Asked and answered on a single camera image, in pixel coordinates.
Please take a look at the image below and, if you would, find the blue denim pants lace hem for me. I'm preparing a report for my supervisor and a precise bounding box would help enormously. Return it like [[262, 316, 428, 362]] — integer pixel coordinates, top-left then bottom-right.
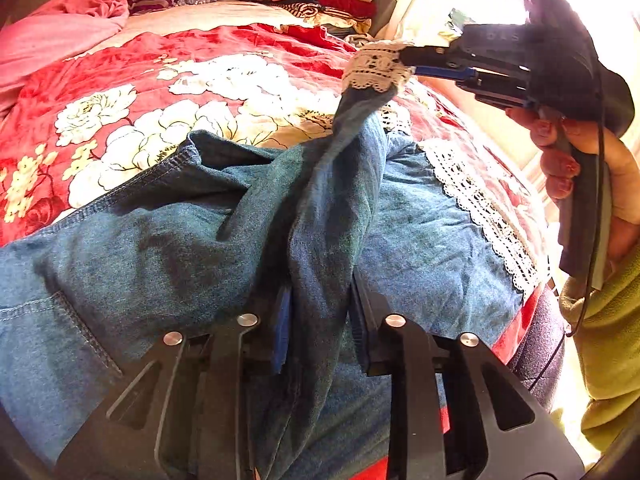
[[0, 39, 551, 480]]

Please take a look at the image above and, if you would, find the right hand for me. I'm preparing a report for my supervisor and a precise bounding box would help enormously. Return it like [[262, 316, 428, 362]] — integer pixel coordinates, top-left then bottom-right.
[[506, 108, 639, 226]]

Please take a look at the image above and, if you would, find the green fleece sleeve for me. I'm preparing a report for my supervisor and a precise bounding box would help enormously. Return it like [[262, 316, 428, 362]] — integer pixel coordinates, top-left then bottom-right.
[[560, 248, 640, 452]]

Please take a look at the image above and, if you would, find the beige mattress sheet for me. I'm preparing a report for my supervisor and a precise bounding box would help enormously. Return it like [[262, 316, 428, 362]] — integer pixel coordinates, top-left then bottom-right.
[[87, 0, 306, 54]]

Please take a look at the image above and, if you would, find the striped purple pillow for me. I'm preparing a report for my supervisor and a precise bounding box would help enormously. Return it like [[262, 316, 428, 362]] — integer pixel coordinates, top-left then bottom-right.
[[127, 0, 216, 16]]

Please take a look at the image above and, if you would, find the red floral blanket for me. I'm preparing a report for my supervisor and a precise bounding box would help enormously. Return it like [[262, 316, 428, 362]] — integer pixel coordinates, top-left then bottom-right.
[[1, 25, 540, 360]]

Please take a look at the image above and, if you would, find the pink bed sheet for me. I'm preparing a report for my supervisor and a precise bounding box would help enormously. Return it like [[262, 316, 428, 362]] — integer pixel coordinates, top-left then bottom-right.
[[1, 0, 129, 116]]

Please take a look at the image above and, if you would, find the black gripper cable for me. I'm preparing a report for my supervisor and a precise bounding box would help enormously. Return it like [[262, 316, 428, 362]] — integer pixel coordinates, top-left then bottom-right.
[[527, 69, 609, 394]]

